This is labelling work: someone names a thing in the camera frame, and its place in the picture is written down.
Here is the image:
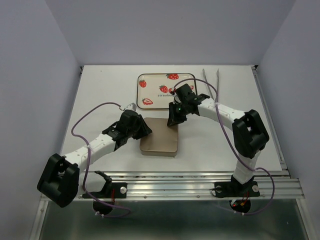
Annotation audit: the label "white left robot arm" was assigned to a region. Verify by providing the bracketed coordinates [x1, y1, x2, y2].
[37, 110, 153, 208]

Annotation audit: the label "gold square tin box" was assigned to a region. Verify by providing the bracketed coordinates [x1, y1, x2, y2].
[140, 149, 178, 158]

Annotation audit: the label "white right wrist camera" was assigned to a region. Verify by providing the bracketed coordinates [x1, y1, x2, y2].
[170, 88, 182, 105]

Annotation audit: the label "strawberry print tray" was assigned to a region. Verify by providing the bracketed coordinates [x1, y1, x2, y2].
[136, 73, 197, 110]

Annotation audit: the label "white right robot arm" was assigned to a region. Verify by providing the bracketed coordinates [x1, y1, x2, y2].
[167, 84, 270, 198]

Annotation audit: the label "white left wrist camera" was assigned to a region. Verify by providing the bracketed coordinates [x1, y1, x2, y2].
[119, 102, 137, 111]

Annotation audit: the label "aluminium frame rail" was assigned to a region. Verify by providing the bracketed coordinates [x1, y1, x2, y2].
[107, 170, 305, 201]

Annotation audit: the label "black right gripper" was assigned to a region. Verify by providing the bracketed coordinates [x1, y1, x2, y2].
[167, 101, 189, 126]

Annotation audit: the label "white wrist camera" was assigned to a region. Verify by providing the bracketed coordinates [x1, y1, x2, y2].
[119, 102, 137, 111]
[170, 88, 182, 105]

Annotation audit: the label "gold tin lid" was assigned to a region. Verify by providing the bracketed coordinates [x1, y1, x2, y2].
[139, 117, 179, 151]

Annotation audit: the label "metal food tongs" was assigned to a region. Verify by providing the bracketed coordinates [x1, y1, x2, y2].
[202, 68, 220, 102]

